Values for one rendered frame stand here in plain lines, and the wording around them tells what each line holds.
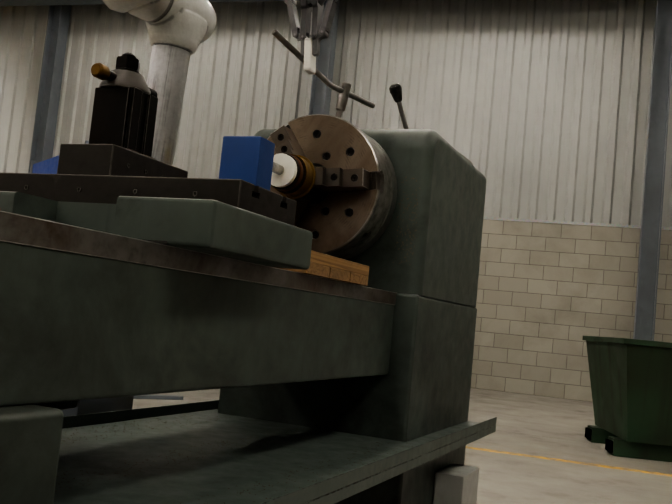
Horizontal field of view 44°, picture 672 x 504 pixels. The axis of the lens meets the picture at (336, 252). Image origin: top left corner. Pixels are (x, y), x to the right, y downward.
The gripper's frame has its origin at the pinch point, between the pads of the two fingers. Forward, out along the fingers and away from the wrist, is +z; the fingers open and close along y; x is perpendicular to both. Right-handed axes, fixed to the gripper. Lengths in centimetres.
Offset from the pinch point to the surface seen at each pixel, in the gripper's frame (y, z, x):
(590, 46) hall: -40, -363, 1033
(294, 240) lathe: 20, 44, -44
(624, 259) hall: 10, -60, 1032
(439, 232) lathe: 20, 33, 37
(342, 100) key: 2.8, 6.1, 12.7
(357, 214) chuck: 8.9, 32.3, 9.1
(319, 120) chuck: -1.0, 11.3, 9.2
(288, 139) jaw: -5.4, 16.8, 3.3
